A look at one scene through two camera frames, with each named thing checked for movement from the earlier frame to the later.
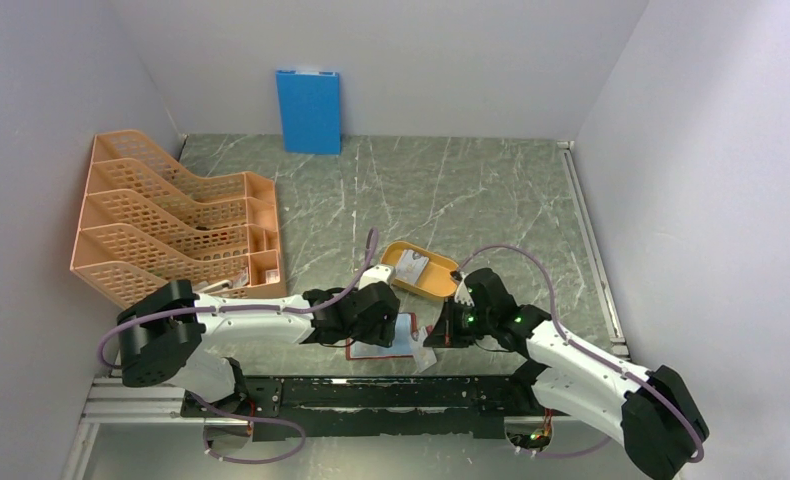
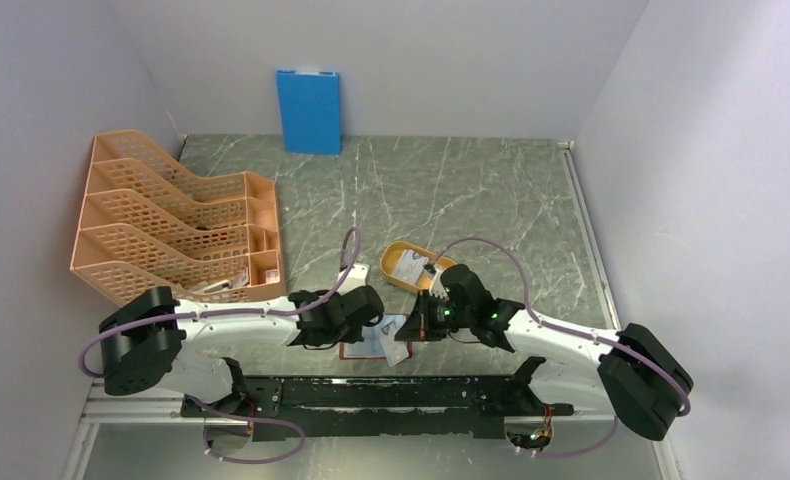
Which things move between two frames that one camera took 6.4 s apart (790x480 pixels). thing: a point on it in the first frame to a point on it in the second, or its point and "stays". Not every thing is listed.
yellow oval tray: (435, 279) stays
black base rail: (465, 406) stays
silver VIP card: (424, 356) to (396, 351)
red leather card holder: (403, 346) stays
